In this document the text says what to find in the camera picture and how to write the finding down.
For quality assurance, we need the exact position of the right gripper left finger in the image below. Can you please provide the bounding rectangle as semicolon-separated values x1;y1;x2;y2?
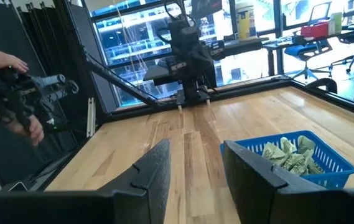
99;139;172;224

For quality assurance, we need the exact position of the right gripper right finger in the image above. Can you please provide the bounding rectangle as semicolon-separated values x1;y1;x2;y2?
223;139;317;224

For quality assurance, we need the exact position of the blue plastic basket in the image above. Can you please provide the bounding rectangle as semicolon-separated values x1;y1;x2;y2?
220;129;354;190

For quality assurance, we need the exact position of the dark grey desk top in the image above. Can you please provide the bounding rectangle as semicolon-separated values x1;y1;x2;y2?
209;37;270;60

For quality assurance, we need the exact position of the large blue-framed window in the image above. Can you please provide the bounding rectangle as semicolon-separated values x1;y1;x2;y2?
83;0;354;110

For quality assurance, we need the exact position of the yellow wipes canister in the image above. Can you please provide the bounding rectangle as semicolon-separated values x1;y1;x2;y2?
235;1;258;40

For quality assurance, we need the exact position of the black diagonal bar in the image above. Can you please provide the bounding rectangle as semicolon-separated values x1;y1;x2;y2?
85;52;162;108

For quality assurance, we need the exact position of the dark long desk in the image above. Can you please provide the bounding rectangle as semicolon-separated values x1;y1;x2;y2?
262;23;354;77

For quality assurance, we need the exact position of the blue office chair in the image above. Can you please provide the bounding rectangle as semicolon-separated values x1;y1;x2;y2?
284;39;333;82

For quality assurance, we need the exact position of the red box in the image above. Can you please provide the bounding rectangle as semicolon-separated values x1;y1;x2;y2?
300;21;330;40

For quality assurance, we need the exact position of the dark smartphone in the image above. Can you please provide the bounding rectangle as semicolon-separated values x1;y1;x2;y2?
7;180;29;192

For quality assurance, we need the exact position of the black computer monitor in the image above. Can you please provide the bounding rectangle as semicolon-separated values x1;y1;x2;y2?
309;1;333;23

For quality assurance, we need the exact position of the pale green box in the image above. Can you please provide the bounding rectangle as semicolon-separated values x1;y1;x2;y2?
328;11;343;35

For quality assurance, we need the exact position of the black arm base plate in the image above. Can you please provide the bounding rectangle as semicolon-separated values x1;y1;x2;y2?
175;90;212;106

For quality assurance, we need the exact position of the white strip bracket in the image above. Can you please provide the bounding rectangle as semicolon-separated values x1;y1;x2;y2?
86;97;96;138

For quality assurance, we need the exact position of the black arched frame handle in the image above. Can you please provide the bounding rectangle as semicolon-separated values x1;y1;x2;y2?
305;77;338;94

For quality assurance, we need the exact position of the black leader arm handle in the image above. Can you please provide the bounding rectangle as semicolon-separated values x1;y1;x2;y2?
0;67;80;131

